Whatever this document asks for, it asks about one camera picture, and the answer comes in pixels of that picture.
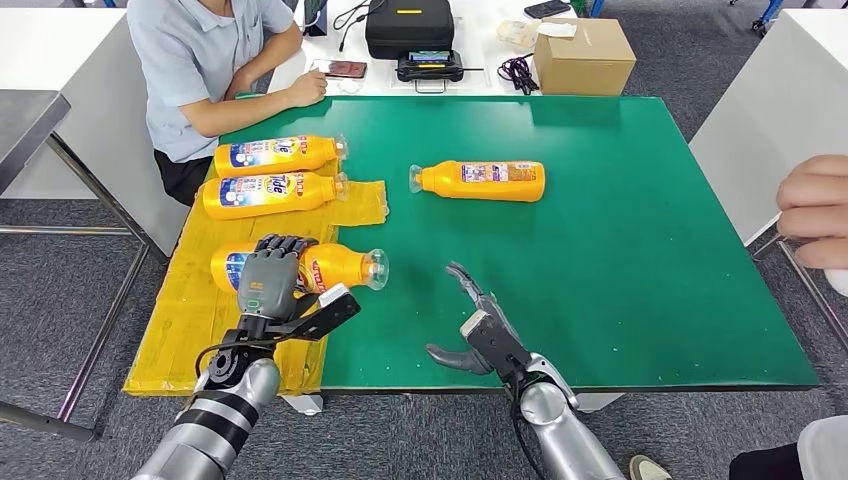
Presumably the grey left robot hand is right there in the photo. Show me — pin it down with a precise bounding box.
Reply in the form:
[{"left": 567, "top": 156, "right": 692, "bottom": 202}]
[{"left": 236, "top": 233, "right": 319, "bottom": 326}]

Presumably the person's right hand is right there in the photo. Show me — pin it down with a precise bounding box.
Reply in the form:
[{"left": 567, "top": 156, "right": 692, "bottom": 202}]
[{"left": 284, "top": 69, "right": 331, "bottom": 109}]

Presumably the person's left hand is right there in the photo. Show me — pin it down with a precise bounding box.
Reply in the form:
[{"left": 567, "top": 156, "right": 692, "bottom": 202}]
[{"left": 225, "top": 66, "right": 256, "bottom": 101}]

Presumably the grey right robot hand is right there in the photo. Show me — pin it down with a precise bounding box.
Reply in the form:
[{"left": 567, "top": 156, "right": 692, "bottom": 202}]
[{"left": 425, "top": 260, "right": 531, "bottom": 378}]

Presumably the person's hand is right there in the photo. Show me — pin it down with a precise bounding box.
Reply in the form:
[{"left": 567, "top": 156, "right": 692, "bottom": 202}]
[{"left": 775, "top": 155, "right": 848, "bottom": 272}]

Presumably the smartphone with reddish screen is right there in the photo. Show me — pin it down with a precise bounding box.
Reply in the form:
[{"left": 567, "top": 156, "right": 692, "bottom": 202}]
[{"left": 311, "top": 59, "right": 369, "bottom": 81}]

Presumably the orange detergent bottle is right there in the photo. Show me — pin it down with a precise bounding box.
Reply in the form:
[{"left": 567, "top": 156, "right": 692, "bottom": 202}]
[
  {"left": 407, "top": 160, "right": 547, "bottom": 203},
  {"left": 213, "top": 134, "right": 350, "bottom": 179},
  {"left": 209, "top": 238, "right": 391, "bottom": 296},
  {"left": 201, "top": 170, "right": 350, "bottom": 221}
]

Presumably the person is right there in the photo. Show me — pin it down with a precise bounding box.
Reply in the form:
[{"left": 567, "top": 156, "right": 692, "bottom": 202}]
[
  {"left": 728, "top": 413, "right": 848, "bottom": 480},
  {"left": 125, "top": 0, "right": 331, "bottom": 208}
]

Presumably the black tablet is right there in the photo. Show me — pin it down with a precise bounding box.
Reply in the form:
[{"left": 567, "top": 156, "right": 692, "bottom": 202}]
[{"left": 303, "top": 0, "right": 331, "bottom": 38}]

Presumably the yellow taped cardboard sheet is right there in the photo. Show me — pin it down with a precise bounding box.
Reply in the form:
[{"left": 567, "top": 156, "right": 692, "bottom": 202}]
[{"left": 122, "top": 178, "right": 390, "bottom": 399}]

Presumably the white table with metal legs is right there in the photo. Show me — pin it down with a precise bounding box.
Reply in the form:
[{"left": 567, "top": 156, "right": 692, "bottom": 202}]
[{"left": 688, "top": 7, "right": 848, "bottom": 356}]

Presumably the black carrying case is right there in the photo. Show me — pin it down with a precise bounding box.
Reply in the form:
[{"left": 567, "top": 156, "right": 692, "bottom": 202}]
[{"left": 364, "top": 0, "right": 456, "bottom": 61}]

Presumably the white table foot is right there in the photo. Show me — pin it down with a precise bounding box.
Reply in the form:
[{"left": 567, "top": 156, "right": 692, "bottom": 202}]
[
  {"left": 574, "top": 393, "right": 625, "bottom": 413},
  {"left": 281, "top": 394, "right": 325, "bottom": 417}
]

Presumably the black handheld controller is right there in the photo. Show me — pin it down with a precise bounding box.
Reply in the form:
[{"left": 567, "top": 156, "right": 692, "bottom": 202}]
[{"left": 395, "top": 49, "right": 485, "bottom": 94}]

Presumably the white desk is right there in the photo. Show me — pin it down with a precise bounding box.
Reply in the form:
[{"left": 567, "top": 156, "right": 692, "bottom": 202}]
[{"left": 268, "top": 0, "right": 580, "bottom": 98}]

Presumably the white shoe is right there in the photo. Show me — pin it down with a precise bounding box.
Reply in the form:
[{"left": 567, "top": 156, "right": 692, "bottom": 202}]
[{"left": 627, "top": 453, "right": 674, "bottom": 480}]

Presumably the clear plastic bag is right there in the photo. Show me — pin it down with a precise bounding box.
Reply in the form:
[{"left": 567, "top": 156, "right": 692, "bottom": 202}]
[{"left": 496, "top": 19, "right": 541, "bottom": 49}]

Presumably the grey steel table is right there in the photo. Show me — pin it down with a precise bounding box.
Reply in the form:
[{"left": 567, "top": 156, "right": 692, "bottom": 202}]
[{"left": 0, "top": 89, "right": 154, "bottom": 444}]

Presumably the black smartphone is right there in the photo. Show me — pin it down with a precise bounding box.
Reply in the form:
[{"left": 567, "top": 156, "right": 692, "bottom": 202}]
[{"left": 523, "top": 0, "right": 573, "bottom": 20}]

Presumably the brown cardboard box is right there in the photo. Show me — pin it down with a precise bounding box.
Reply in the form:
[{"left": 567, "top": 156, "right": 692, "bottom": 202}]
[{"left": 533, "top": 17, "right": 637, "bottom": 97}]

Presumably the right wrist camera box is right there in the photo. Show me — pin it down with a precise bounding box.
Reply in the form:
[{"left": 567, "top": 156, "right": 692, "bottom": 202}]
[{"left": 460, "top": 309, "right": 531, "bottom": 382}]

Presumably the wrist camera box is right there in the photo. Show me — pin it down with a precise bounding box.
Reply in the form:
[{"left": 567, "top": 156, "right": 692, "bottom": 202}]
[
  {"left": 460, "top": 309, "right": 531, "bottom": 382},
  {"left": 258, "top": 283, "right": 363, "bottom": 344}
]

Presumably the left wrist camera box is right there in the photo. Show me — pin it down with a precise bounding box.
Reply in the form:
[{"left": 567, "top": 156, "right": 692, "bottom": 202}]
[{"left": 258, "top": 283, "right": 363, "bottom": 344}]

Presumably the thin black cable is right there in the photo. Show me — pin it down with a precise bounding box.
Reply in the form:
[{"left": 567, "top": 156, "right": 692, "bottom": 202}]
[{"left": 332, "top": 0, "right": 387, "bottom": 53}]

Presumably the bundled black purple cable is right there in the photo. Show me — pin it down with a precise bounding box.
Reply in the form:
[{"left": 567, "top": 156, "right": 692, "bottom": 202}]
[{"left": 496, "top": 54, "right": 541, "bottom": 96}]

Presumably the blue metal cart frame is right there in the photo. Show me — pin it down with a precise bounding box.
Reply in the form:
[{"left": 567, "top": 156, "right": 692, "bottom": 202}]
[{"left": 588, "top": 0, "right": 788, "bottom": 33}]

